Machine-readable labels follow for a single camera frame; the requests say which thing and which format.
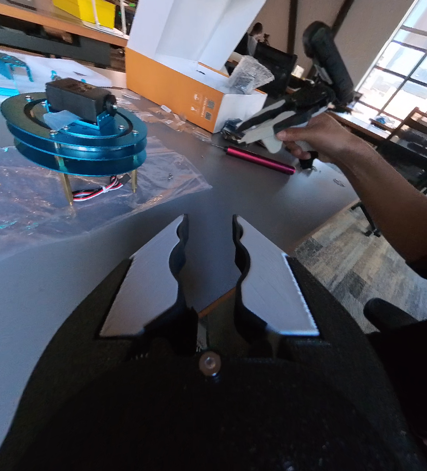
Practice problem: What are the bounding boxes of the bubble wrap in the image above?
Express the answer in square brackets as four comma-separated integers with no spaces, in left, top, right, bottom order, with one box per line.
[228,55,275,94]

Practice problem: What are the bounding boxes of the black servo motor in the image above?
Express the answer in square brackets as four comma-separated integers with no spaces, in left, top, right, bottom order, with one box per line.
[45,79,117,124]

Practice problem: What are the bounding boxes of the orange and white cardboard box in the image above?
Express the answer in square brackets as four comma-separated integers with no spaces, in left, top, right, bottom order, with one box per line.
[125,0,269,134]

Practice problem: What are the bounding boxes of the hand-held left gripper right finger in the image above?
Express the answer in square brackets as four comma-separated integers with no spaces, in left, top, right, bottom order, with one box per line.
[232,214,321,336]

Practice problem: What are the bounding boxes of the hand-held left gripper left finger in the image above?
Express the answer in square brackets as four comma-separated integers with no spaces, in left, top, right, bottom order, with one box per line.
[99,214,198,338]

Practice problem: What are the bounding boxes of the small clear plastic piece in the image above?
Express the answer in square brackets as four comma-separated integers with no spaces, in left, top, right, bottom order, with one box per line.
[43,110,78,130]

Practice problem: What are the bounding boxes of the person's right hand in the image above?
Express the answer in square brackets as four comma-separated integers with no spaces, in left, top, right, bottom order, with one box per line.
[276,111,366,165]

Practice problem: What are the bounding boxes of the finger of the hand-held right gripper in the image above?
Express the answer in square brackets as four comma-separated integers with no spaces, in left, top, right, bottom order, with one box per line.
[234,100,299,134]
[240,110,327,145]

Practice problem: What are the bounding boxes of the large grid window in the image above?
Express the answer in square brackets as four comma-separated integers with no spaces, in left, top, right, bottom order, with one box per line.
[357,0,427,126]

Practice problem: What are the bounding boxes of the red white black servo cable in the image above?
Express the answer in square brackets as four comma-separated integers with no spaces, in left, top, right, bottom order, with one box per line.
[71,176,129,201]

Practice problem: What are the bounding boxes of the dark grey desk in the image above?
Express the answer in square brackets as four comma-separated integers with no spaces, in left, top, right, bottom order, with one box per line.
[0,66,361,471]

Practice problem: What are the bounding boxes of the white foam sheet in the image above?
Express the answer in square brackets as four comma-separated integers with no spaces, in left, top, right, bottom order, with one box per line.
[0,48,100,102]

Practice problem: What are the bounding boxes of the person's right forearm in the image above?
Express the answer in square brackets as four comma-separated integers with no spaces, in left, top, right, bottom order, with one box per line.
[331,142,427,263]

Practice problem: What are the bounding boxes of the clear plastic bag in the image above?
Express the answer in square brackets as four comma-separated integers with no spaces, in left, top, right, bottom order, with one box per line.
[0,136,212,265]

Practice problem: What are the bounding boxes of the red electric screwdriver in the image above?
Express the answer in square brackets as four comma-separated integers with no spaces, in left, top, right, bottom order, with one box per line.
[210,144,297,175]

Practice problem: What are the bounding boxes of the yellow bin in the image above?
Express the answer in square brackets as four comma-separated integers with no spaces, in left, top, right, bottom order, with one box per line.
[53,0,116,28]

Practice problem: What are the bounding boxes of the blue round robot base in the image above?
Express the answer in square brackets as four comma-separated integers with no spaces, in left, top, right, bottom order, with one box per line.
[0,90,148,207]

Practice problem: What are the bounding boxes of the bag of blue cables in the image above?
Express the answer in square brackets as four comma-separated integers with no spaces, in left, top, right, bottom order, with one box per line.
[219,118,247,142]

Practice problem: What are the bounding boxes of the pile of small screw bags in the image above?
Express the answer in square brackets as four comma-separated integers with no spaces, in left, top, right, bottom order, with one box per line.
[118,88,214,140]

